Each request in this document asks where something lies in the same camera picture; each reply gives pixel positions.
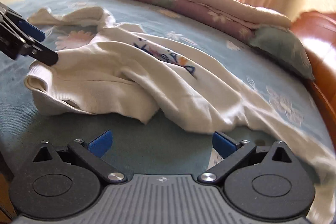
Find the wooden headboard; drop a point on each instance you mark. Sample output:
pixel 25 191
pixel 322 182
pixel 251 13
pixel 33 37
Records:
pixel 320 56

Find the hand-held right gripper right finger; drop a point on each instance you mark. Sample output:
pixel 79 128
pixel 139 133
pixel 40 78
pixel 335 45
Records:
pixel 223 145

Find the white long-sleeved printed shirt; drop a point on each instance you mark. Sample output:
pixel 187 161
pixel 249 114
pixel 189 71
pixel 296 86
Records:
pixel 170 82

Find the wooden bed frame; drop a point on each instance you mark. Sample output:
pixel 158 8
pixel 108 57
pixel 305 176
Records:
pixel 5 187

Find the green pillow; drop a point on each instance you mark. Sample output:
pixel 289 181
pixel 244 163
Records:
pixel 283 53

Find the pink floral quilt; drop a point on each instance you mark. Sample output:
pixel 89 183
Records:
pixel 183 1

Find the blue floral bed sheet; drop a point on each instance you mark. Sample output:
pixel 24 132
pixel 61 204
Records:
pixel 144 145

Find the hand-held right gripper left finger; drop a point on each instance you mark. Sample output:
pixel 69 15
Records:
pixel 101 144

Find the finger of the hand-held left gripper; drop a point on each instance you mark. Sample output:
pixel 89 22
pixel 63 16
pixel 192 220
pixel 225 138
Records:
pixel 42 54
pixel 29 29

